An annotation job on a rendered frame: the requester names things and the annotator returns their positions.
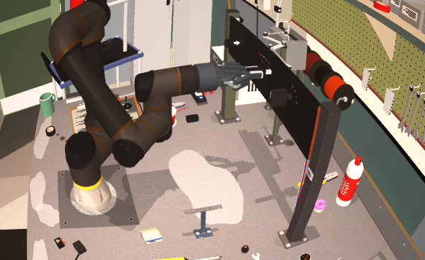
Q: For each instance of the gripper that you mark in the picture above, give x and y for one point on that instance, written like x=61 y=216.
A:
x=209 y=77

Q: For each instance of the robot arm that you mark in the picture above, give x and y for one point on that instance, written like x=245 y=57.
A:
x=89 y=83

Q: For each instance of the grey flap linkage arm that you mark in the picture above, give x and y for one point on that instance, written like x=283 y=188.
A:
x=275 y=43

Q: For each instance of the white lever tab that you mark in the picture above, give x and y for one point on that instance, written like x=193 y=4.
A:
x=262 y=72

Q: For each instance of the small white pull knob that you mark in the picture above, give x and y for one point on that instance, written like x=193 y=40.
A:
x=234 y=43

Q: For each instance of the grey metal flap box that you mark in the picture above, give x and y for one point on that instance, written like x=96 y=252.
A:
x=296 y=54

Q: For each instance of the small black knob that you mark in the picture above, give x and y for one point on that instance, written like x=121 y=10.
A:
x=245 y=248

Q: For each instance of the white vented box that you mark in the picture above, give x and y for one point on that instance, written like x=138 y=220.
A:
x=246 y=95

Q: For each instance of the black device with blue screen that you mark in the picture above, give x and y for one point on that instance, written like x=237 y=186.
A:
x=200 y=98

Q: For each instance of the black control panel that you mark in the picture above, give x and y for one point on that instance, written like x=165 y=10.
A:
x=288 y=90

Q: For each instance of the small black box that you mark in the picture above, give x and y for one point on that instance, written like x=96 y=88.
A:
x=192 y=118

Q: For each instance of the white pen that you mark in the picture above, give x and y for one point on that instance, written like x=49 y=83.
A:
x=180 y=104

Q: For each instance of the white cabinet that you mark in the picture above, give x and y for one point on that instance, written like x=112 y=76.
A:
x=183 y=32

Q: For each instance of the red and white can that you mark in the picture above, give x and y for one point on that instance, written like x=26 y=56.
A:
x=174 y=117

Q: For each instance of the orange and black meter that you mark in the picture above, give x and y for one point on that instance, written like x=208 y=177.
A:
x=131 y=106

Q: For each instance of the green pegboard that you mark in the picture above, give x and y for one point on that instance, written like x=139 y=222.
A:
x=342 y=39

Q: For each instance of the blue and white cart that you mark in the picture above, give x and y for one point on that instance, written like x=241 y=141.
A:
x=125 y=52

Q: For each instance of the white hanging tag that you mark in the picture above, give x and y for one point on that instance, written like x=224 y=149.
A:
x=366 y=79
x=389 y=101

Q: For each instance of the grey and yellow marker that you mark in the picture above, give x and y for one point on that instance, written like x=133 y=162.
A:
x=330 y=177

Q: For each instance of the grey rack on blue stand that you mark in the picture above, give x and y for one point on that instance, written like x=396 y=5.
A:
x=202 y=220

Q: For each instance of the white and red bottle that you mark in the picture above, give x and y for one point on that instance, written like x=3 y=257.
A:
x=348 y=184

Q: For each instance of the red tape roll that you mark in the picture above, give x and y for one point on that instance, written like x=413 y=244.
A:
x=381 y=6

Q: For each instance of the orange clipboard with paper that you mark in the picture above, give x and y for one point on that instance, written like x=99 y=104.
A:
x=78 y=119

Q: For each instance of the yellow white blue notepad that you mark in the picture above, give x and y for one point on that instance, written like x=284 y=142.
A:
x=151 y=235

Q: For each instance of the small white wrench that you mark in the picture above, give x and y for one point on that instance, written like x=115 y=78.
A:
x=256 y=256

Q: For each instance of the green mug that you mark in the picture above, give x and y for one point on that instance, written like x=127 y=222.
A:
x=47 y=104

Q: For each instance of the black round cap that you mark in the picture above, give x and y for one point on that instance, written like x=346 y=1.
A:
x=305 y=257

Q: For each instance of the black tape roll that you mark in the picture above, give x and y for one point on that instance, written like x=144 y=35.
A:
x=50 y=131

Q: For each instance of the yellow tool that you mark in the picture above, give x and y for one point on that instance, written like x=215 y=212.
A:
x=169 y=258

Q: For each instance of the green door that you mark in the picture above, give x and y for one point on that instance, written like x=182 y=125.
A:
x=21 y=54

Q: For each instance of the small black orange tag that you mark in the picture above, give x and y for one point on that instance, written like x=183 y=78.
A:
x=60 y=242

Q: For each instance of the black crate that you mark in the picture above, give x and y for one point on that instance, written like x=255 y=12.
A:
x=9 y=245

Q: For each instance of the olive green square post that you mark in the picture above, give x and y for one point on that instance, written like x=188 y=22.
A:
x=230 y=94

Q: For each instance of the black fan switch knob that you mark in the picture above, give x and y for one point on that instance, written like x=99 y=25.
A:
x=279 y=98

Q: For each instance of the thin olive green post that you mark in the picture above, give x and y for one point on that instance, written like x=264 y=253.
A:
x=277 y=126

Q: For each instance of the red and black duct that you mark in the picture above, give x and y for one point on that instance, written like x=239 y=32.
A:
x=329 y=81

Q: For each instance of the dark grey square post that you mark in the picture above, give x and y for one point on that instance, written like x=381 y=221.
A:
x=316 y=162

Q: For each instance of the grey square base plate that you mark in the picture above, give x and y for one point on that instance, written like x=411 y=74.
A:
x=125 y=202

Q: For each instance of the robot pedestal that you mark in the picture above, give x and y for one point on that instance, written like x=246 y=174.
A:
x=91 y=198

